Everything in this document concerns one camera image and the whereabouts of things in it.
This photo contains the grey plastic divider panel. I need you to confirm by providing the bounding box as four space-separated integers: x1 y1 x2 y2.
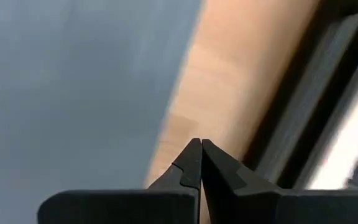
0 0 203 224

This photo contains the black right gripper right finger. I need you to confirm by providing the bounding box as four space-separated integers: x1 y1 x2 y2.
201 139 358 224

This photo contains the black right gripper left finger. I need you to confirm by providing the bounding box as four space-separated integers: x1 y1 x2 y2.
37 138 202 224

